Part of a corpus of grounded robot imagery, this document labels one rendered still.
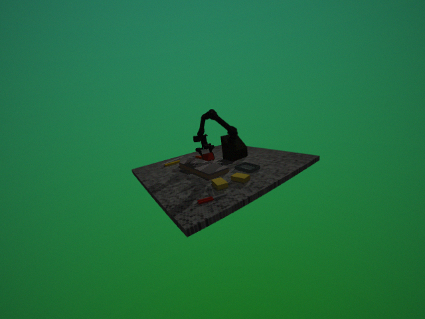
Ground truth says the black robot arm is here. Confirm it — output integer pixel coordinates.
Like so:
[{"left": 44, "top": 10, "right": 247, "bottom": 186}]
[{"left": 193, "top": 109, "right": 238, "bottom": 150}]

